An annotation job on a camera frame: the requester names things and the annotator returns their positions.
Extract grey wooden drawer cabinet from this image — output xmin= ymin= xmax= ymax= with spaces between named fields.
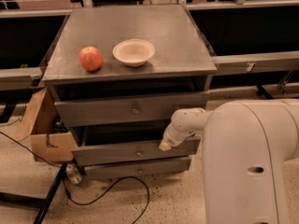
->
xmin=42 ymin=5 xmax=218 ymax=142

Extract grey rail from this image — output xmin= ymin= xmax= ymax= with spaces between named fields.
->
xmin=212 ymin=51 xmax=299 ymax=76
xmin=0 ymin=67 xmax=45 ymax=91

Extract white paper bowl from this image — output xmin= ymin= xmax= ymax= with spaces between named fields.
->
xmin=112 ymin=39 xmax=155 ymax=67

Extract black metal floor frame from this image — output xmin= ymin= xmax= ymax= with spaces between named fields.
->
xmin=0 ymin=163 xmax=67 ymax=224

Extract grey top drawer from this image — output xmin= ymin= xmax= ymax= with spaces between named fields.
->
xmin=55 ymin=91 xmax=209 ymax=127

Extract grey left side rail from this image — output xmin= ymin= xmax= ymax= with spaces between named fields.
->
xmin=0 ymin=67 xmax=45 ymax=91

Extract red apple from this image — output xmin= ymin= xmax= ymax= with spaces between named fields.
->
xmin=78 ymin=47 xmax=104 ymax=72

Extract plastic water bottle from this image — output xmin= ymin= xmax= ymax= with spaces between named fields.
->
xmin=65 ymin=163 xmax=82 ymax=185

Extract black chair base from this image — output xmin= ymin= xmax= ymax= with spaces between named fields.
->
xmin=255 ymin=84 xmax=299 ymax=101

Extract black floor cable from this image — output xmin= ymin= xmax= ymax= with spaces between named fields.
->
xmin=0 ymin=130 xmax=151 ymax=224

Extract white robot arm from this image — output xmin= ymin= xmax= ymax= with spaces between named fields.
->
xmin=159 ymin=99 xmax=299 ymax=224

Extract brown cardboard box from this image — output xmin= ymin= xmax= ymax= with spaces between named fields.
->
xmin=13 ymin=88 xmax=77 ymax=162

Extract grey drawer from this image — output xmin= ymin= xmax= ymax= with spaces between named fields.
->
xmin=84 ymin=156 xmax=192 ymax=180
xmin=55 ymin=91 xmax=209 ymax=127
xmin=72 ymin=125 xmax=200 ymax=166

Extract grey bottom drawer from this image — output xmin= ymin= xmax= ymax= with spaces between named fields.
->
xmin=84 ymin=156 xmax=192 ymax=180

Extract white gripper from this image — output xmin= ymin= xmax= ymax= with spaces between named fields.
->
xmin=159 ymin=124 xmax=195 ymax=151

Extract grey right side rail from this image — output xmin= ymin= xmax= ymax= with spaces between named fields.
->
xmin=212 ymin=51 xmax=299 ymax=76

